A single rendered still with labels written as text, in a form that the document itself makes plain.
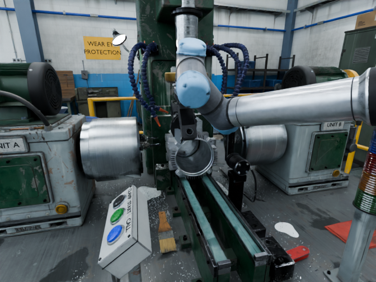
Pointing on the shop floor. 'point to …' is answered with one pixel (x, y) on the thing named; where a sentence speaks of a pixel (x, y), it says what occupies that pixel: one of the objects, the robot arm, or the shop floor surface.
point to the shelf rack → (257, 71)
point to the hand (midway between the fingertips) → (181, 142)
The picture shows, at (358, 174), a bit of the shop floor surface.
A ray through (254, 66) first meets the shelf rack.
